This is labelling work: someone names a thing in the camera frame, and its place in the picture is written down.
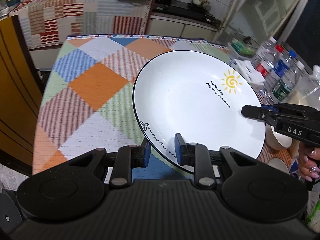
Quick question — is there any white sun plate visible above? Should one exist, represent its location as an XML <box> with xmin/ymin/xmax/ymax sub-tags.
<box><xmin>132</xmin><ymin>50</ymin><xmax>266</xmax><ymax>165</ymax></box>

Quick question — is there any person's right hand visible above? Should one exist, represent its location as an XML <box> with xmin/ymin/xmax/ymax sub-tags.
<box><xmin>298</xmin><ymin>142</ymin><xmax>319</xmax><ymax>182</ymax></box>

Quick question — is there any green label plastic bottle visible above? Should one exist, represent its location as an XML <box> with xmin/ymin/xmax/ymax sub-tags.
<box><xmin>271</xmin><ymin>61</ymin><xmax>305</xmax><ymax>103</ymax></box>

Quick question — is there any white tissue pack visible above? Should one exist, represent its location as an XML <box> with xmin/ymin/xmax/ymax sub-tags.
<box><xmin>232</xmin><ymin>59</ymin><xmax>265</xmax><ymax>87</ymax></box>

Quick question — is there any red label plastic bottle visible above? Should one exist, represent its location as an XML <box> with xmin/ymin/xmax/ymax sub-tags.
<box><xmin>256</xmin><ymin>45</ymin><xmax>284</xmax><ymax>77</ymax></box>

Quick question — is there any blue label plastic bottle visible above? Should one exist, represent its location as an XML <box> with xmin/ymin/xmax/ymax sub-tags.
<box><xmin>271</xmin><ymin>50</ymin><xmax>296</xmax><ymax>81</ymax></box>

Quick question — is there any checkered tablecloth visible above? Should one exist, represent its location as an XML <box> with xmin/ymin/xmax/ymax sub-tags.
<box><xmin>33</xmin><ymin>35</ymin><xmax>298</xmax><ymax>179</ymax></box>

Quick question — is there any black gas stove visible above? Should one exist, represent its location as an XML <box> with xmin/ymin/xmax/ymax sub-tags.
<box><xmin>152</xmin><ymin>0</ymin><xmax>221</xmax><ymax>27</ymax></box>

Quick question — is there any patchwork counter cloth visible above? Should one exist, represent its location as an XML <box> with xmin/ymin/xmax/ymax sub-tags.
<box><xmin>9</xmin><ymin>0</ymin><xmax>152</xmax><ymax>49</ymax></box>

